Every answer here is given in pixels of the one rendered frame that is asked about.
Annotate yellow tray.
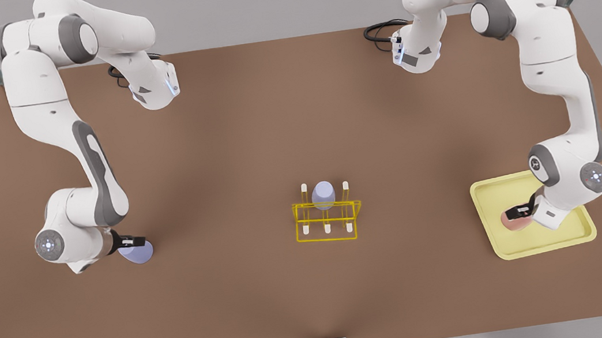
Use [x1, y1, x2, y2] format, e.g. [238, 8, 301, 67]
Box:
[468, 163, 600, 265]

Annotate yellow wire cup rack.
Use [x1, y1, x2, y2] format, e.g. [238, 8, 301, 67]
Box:
[289, 177, 366, 247]

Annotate black cable loop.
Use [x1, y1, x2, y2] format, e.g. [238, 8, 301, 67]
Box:
[362, 17, 415, 57]
[106, 52, 167, 91]

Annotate pink cup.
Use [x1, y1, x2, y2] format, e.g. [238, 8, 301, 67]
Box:
[501, 207, 534, 233]

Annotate lavender cup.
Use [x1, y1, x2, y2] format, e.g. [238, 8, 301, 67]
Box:
[310, 180, 337, 212]
[118, 240, 155, 267]

